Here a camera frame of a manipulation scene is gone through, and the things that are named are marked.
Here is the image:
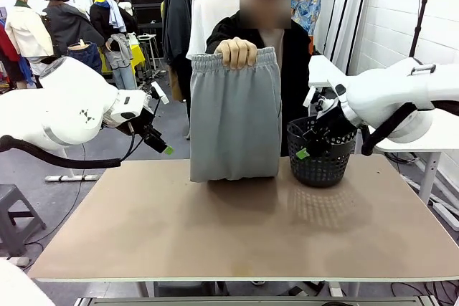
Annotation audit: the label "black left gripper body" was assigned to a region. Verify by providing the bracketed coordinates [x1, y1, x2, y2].
[138, 105, 164, 142]

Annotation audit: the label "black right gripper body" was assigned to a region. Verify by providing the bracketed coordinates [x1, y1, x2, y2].
[315, 102, 351, 139]

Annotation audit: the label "black perforated laundry basket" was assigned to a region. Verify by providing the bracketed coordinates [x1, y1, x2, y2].
[285, 115, 358, 188]

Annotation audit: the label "grey training pants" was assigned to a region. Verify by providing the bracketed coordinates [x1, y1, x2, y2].
[189, 47, 283, 183]

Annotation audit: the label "person's right forearm black sleeve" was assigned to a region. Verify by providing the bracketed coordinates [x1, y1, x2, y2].
[206, 15, 238, 54]

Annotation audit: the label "person's right hand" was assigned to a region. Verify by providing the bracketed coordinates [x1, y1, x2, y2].
[214, 37, 258, 70]

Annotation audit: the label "person in black cardigan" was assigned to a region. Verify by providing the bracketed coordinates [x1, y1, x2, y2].
[206, 0, 313, 158]

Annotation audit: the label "yellow cloth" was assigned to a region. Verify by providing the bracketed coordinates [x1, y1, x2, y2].
[100, 43, 146, 74]

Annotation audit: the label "white round stand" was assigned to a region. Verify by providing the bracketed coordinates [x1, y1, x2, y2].
[138, 32, 168, 80]

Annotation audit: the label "mannequin legs in blue jeans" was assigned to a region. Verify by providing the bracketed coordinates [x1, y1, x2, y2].
[67, 39, 103, 75]

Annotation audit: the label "white power strip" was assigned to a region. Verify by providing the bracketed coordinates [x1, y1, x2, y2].
[6, 255, 32, 267]
[432, 200, 459, 231]
[45, 173, 98, 182]

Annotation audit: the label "dark grey hooded coat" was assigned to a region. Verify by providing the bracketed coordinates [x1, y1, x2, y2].
[161, 0, 194, 102]

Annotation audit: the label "large white table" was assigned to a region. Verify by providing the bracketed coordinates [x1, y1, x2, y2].
[372, 107, 459, 206]

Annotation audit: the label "mannequin in black yellow clothes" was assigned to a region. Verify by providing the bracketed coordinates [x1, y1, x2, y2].
[88, 0, 139, 90]

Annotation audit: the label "black tripod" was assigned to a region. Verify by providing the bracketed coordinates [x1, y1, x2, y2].
[408, 0, 431, 59]

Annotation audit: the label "mannequin in white shirt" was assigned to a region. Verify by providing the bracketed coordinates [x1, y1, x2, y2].
[186, 0, 241, 60]

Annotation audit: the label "mannequin with black hat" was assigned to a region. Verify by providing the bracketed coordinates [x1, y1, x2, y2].
[42, 0, 105, 62]

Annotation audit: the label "mannequin in cream jacket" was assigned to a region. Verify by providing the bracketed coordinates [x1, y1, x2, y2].
[4, 0, 55, 72]

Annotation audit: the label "grey plastic stool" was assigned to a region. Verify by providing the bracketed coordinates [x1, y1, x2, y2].
[0, 183, 47, 257]

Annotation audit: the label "mannequin in red garment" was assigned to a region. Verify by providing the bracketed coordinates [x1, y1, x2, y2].
[0, 21, 22, 88]

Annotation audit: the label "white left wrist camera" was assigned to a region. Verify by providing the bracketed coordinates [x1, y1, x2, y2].
[150, 81, 170, 105]

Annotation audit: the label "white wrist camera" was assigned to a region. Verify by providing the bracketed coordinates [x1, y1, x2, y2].
[303, 86, 318, 108]
[150, 81, 170, 105]

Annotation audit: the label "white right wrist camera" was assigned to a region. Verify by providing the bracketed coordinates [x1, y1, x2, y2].
[303, 86, 318, 108]

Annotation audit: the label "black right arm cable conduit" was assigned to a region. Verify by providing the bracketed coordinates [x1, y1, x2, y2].
[361, 100, 459, 156]

